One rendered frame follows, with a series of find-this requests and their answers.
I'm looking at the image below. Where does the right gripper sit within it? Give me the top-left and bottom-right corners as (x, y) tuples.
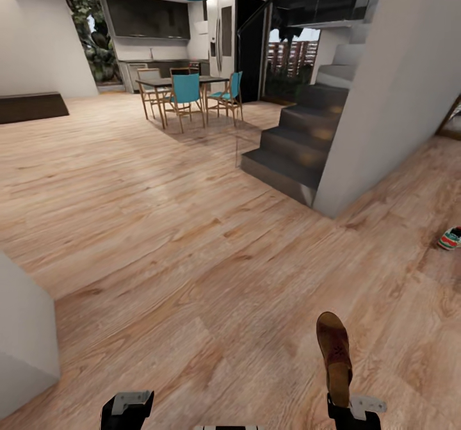
(327, 399), (381, 430)

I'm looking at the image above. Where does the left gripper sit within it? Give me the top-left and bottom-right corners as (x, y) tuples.
(101, 391), (154, 430)

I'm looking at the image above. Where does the sandal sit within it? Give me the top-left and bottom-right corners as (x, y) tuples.
(316, 312), (353, 408)

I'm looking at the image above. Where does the gym shoe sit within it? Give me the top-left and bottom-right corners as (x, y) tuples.
(437, 227), (461, 251)

